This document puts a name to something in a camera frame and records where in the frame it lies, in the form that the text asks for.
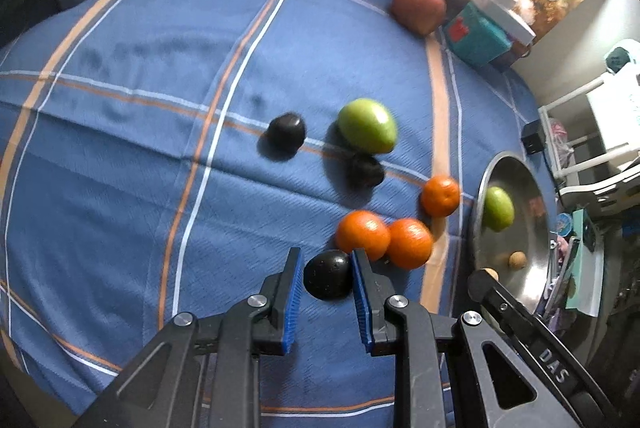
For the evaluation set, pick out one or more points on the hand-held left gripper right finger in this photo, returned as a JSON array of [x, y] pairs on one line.
[[361, 303]]

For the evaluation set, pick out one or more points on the clear plastic bag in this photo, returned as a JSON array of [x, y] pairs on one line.
[[560, 140]]

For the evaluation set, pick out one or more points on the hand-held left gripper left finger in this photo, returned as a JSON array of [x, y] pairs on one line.
[[292, 303]]

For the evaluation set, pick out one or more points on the black remote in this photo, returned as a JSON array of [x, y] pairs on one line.
[[590, 236]]

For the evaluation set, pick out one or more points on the red apple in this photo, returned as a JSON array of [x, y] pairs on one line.
[[417, 6]]

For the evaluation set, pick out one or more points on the white plastic rack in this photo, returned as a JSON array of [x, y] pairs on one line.
[[612, 108]]

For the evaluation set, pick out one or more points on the green round fruit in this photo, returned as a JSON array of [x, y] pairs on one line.
[[498, 208], [367, 125]]

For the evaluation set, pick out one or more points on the round blue tin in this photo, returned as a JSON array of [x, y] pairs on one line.
[[565, 224]]

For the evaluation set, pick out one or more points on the white flat box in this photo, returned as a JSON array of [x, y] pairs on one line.
[[502, 17]]

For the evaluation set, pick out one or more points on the round steel plate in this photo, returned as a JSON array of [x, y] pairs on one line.
[[525, 188]]

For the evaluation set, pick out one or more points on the black power adapter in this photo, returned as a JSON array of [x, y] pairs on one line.
[[532, 138]]

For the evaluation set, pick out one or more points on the orange mandarin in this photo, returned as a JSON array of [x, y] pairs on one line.
[[440, 195], [362, 235], [410, 243]]

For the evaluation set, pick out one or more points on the black plum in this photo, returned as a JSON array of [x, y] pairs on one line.
[[327, 274], [366, 170], [285, 131]]

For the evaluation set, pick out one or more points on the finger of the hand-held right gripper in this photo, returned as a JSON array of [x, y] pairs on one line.
[[487, 285]]

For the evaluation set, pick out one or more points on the teal plastic container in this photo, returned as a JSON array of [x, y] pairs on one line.
[[475, 35]]

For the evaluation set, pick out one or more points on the teal and white box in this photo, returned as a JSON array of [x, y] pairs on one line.
[[590, 278]]

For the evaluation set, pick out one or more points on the blue plaid tablecloth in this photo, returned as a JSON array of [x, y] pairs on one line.
[[125, 158]]

